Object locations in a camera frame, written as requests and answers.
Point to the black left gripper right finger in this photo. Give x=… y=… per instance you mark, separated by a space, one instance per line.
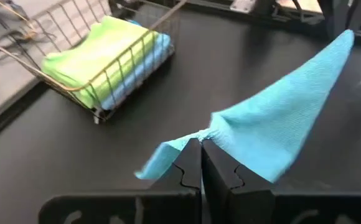
x=277 y=208

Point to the light blue microfiber towel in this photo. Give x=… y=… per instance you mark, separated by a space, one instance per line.
x=137 y=74

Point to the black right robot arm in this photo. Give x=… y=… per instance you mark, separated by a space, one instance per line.
x=339 y=12

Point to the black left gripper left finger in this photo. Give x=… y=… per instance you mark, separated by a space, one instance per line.
x=137 y=208

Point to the green microfiber towel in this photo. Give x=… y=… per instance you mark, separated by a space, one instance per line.
x=96 y=59

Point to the black frame strut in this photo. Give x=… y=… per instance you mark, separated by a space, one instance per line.
x=292 y=11

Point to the teal microfiber towel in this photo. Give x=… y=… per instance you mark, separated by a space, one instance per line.
x=261 y=124

